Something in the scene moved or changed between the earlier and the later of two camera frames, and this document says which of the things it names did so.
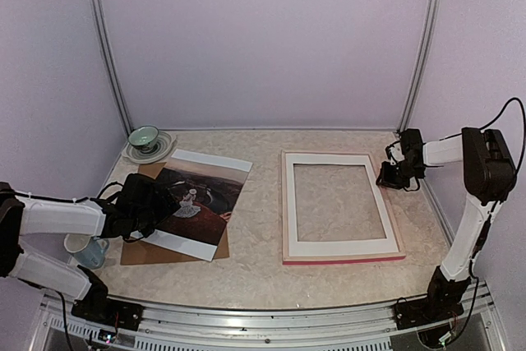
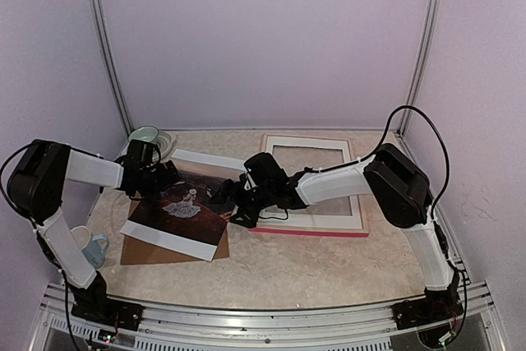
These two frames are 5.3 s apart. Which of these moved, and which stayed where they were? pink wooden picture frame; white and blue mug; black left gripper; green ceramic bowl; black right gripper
Moved: pink wooden picture frame; black left gripper; black right gripper
Stayed: white and blue mug; green ceramic bowl
